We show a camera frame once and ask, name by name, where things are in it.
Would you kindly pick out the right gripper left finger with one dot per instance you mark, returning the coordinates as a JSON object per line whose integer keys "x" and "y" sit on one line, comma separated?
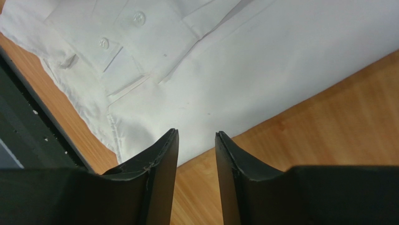
{"x": 136, "y": 192}

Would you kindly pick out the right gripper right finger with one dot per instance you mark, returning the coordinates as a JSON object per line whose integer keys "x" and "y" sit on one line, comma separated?
{"x": 254, "y": 193}

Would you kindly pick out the white long sleeve shirt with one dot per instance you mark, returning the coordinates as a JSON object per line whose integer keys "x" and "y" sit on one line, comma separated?
{"x": 133, "y": 69}

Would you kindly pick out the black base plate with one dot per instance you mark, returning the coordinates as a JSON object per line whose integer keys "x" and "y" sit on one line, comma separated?
{"x": 29, "y": 133}

